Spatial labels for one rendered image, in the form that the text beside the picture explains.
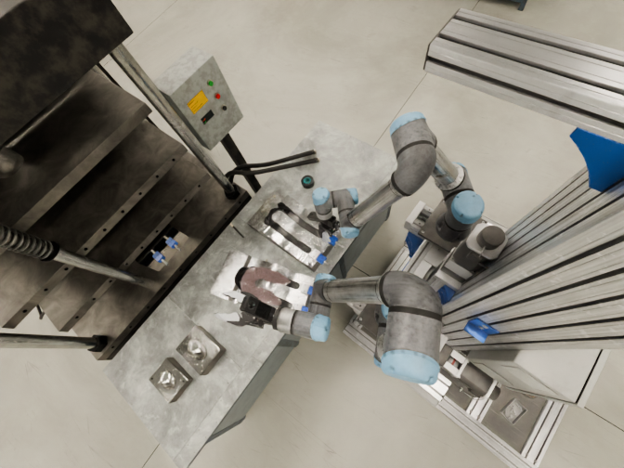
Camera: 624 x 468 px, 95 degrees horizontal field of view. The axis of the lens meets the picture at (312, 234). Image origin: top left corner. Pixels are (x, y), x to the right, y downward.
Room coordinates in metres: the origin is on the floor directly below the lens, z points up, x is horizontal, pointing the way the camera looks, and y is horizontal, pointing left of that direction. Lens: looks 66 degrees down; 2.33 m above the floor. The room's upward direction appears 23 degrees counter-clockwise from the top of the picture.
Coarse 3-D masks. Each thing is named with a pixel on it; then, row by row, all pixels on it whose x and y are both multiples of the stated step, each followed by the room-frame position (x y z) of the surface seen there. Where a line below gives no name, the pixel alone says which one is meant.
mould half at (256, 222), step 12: (276, 192) 1.00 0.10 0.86; (264, 204) 0.96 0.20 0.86; (276, 204) 0.92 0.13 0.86; (288, 204) 0.85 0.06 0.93; (300, 204) 0.83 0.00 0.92; (264, 216) 0.88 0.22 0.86; (276, 216) 0.80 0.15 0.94; (288, 216) 0.78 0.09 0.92; (300, 216) 0.77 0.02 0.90; (264, 228) 0.76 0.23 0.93; (288, 228) 0.72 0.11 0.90; (300, 228) 0.70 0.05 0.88; (276, 240) 0.68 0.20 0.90; (288, 240) 0.66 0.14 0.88; (312, 240) 0.60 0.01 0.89; (288, 252) 0.60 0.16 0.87; (300, 252) 0.57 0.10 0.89; (324, 252) 0.52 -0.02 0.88; (312, 264) 0.48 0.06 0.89
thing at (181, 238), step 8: (168, 224) 1.02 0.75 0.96; (160, 232) 0.99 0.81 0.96; (168, 232) 0.97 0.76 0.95; (176, 232) 0.99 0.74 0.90; (152, 240) 0.96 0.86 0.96; (160, 240) 0.94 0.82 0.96; (168, 240) 0.95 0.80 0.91; (176, 240) 0.96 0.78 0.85; (184, 240) 0.98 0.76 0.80; (152, 248) 0.91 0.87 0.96; (160, 248) 0.92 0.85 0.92; (168, 248) 0.93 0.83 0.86; (144, 256) 0.88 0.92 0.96; (152, 256) 0.89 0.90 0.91; (168, 256) 0.91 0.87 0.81; (144, 264) 0.86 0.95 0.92; (152, 264) 0.87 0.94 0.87; (160, 264) 0.87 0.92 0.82
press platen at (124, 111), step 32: (64, 96) 1.48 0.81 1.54; (96, 96) 1.39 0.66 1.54; (128, 96) 1.30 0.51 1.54; (32, 128) 1.35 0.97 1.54; (64, 128) 1.27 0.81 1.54; (96, 128) 1.19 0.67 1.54; (128, 128) 1.15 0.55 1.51; (32, 160) 1.16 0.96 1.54; (64, 160) 1.08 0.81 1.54; (96, 160) 1.05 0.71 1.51; (0, 192) 1.05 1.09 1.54; (32, 192) 0.98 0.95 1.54; (64, 192) 0.96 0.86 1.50; (32, 224) 0.88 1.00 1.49
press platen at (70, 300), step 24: (192, 168) 1.26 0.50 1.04; (168, 192) 1.17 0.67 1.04; (192, 192) 1.12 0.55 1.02; (144, 216) 1.07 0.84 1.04; (168, 216) 1.02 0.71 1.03; (120, 240) 0.98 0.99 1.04; (144, 240) 0.92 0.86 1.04; (120, 264) 0.84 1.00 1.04; (72, 288) 0.82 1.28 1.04; (96, 288) 0.76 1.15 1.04; (48, 312) 0.74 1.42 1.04; (72, 312) 0.69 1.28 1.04
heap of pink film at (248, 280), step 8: (248, 272) 0.57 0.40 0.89; (256, 272) 0.55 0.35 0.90; (264, 272) 0.53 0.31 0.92; (272, 272) 0.51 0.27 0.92; (240, 280) 0.55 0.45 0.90; (248, 280) 0.53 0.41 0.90; (272, 280) 0.47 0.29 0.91; (280, 280) 0.46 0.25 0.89; (288, 280) 0.45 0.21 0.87; (240, 288) 0.51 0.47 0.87; (248, 288) 0.49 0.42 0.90; (256, 288) 0.47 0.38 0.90; (256, 296) 0.43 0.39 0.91; (264, 296) 0.41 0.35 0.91; (272, 296) 0.40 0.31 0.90; (272, 304) 0.37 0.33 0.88; (280, 304) 0.35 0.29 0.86
